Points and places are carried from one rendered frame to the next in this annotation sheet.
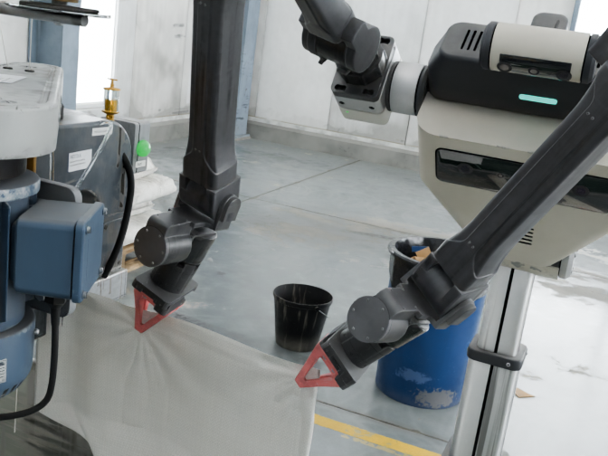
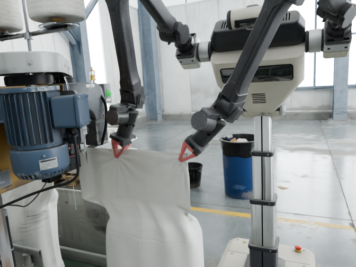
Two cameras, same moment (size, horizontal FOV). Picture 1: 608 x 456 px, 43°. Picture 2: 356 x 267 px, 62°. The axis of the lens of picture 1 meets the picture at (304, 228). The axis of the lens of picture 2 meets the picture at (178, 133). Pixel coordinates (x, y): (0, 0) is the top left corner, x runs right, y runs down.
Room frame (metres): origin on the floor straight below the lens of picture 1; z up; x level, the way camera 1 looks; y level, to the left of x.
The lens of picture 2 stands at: (0.01, -0.07, 1.33)
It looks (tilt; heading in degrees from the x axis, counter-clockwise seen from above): 10 degrees down; 3
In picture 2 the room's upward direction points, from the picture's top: 4 degrees counter-clockwise
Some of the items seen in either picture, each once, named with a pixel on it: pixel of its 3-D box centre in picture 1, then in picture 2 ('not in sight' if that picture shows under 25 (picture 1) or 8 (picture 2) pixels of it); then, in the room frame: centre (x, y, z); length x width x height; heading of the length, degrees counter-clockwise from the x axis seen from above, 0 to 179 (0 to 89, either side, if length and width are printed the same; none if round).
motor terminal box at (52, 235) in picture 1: (61, 257); (72, 114); (0.82, 0.26, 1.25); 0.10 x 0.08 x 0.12; 4
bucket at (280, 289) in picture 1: (299, 318); (191, 175); (3.56, -0.04, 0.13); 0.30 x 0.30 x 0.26
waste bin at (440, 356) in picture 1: (431, 321); (241, 165); (3.24, -0.61, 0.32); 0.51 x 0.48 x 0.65; 159
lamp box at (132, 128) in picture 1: (123, 144); (101, 93); (1.35, 0.33, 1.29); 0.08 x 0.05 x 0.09; 69
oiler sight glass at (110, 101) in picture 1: (110, 99); (92, 75); (1.28, 0.35, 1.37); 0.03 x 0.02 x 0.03; 69
